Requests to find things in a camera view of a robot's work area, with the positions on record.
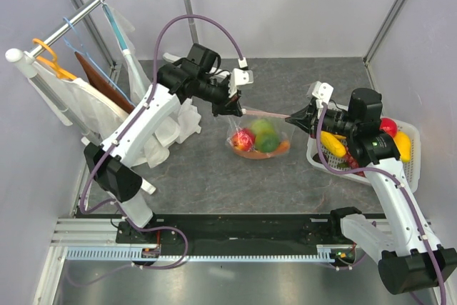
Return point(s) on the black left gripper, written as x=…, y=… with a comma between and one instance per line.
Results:
x=228, y=106

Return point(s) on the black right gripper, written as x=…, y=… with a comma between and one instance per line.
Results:
x=306, y=118

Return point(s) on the orange carrot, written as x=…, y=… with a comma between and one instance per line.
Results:
x=282, y=149

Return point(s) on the red apple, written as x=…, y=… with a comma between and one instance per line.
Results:
x=243, y=140

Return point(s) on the clear pink-dotted zip bag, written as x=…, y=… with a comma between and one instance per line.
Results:
x=285, y=131

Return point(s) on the green cabbage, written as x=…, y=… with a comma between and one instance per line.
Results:
x=261, y=125

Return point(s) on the green-yellow mango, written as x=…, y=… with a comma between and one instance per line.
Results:
x=267, y=141

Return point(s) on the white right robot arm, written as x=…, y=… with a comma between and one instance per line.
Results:
x=412, y=257

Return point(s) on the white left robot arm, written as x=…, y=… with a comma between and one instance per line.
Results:
x=110, y=162

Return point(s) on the yellow corn cob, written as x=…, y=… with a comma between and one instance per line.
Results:
x=333, y=145

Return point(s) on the white plastic basket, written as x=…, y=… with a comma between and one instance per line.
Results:
x=410, y=162

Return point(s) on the dark purple mangosteen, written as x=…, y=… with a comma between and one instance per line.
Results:
x=316, y=158

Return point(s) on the purple grape bunch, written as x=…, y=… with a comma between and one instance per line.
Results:
x=353, y=164

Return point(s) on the red tomato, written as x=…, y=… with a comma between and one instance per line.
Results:
x=389, y=126

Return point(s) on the teal hanger with white cloth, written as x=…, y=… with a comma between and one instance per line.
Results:
x=121, y=27

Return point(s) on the yellow mango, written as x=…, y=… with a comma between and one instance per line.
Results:
x=403, y=144

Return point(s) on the white garment on hanger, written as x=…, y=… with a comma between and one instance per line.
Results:
x=98, y=112

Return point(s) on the brown garment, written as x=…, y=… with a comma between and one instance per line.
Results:
x=102, y=85

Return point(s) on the orange hanger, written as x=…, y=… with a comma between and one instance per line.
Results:
x=60, y=72

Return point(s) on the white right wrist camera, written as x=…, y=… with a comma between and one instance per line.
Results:
x=321, y=92

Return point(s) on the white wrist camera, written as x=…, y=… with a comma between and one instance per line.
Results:
x=241, y=78
x=321, y=92

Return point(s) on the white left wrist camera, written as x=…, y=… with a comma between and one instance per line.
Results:
x=241, y=78

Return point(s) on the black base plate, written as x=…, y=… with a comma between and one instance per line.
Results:
x=238, y=233

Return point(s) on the blue wire hanger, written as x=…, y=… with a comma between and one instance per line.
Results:
x=82, y=50

